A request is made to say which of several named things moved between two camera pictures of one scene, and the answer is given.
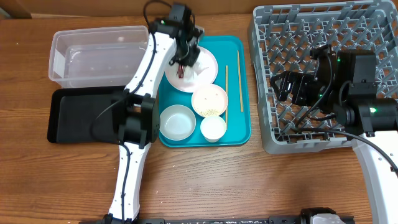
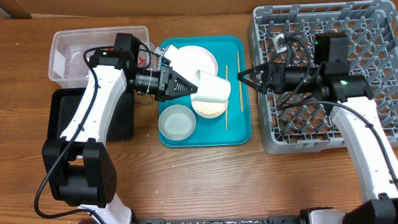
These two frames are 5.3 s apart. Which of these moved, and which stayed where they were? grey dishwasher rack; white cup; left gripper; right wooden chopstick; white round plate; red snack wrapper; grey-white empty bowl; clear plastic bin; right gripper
Moved: red snack wrapper; right gripper; left gripper; white cup
Stayed: clear plastic bin; white round plate; grey dishwasher rack; right wooden chopstick; grey-white empty bowl
